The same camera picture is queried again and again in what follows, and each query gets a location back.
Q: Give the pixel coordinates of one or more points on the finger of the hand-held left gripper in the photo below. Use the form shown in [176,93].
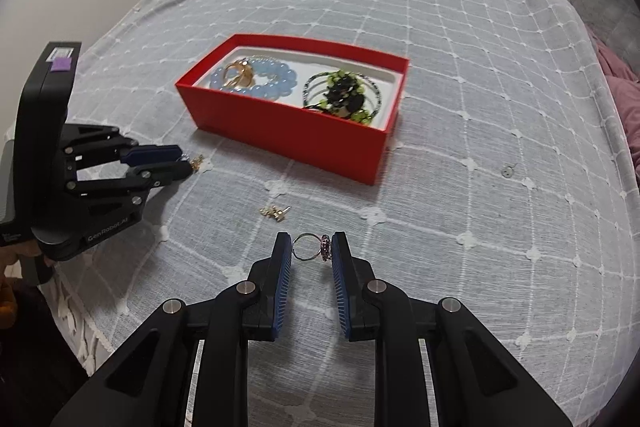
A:
[160,174]
[152,153]

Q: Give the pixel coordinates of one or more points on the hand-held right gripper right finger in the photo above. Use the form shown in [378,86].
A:
[342,282]

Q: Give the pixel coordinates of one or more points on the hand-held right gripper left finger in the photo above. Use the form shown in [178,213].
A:
[283,282]

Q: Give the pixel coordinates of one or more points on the small gold earring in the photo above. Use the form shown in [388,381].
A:
[276,211]
[196,163]

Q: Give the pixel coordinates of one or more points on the red cardboard box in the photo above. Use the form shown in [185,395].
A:
[300,132]

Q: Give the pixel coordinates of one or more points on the thin striped coil bangle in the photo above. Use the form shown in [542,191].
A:
[307,89]

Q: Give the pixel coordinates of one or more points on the person's left hand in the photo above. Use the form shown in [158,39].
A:
[12,259]

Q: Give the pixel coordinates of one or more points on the grey checked blanket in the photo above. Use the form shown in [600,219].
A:
[475,257]

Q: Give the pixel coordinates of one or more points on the pink cloth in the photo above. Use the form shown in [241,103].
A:
[622,72]

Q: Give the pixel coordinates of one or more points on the grey pillow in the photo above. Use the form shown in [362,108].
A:
[607,7]

